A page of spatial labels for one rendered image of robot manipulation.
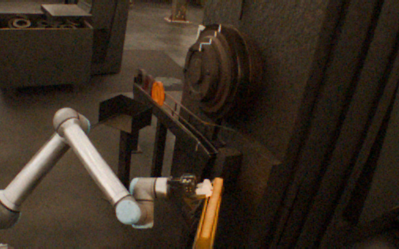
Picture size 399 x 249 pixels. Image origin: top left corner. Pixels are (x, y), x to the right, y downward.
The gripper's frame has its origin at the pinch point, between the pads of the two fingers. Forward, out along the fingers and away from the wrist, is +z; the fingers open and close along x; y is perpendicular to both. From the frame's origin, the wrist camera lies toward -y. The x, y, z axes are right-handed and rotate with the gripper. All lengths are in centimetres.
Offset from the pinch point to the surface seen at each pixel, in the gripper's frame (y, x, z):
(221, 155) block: 4.3, 24.0, 0.1
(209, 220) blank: 2.3, -21.6, 0.7
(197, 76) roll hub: 40, 36, -9
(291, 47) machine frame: 54, 25, 34
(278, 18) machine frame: 65, 35, 30
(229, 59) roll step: 49, 30, 7
